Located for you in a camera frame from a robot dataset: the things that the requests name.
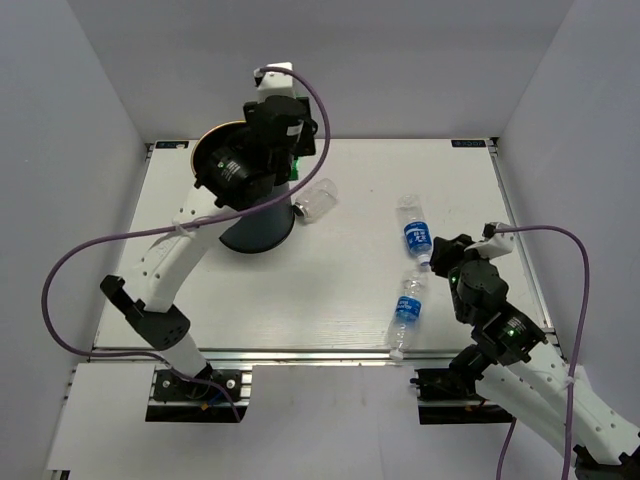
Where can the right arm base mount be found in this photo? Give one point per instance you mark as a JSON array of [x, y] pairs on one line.
[[442, 401]]

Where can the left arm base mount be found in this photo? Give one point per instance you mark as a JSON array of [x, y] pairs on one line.
[[173, 400]]

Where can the blue label water bottle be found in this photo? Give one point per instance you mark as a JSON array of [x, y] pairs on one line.
[[415, 229], [404, 324]]

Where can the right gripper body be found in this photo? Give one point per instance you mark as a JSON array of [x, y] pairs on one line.
[[449, 262]]

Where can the green plastic bottle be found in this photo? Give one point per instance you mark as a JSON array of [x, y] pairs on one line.
[[294, 173]]

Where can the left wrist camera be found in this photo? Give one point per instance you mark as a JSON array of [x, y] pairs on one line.
[[273, 83]]

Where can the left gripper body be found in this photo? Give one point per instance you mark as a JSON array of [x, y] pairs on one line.
[[306, 147]]

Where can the clear jar-shaped plastic bottle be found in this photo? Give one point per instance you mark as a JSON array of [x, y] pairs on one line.
[[316, 201]]

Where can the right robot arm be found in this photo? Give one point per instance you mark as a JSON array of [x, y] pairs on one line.
[[512, 363]]

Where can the black bin with gold rim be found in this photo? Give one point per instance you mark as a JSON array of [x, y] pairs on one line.
[[229, 162]]

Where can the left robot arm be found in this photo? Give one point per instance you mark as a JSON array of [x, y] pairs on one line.
[[145, 293]]

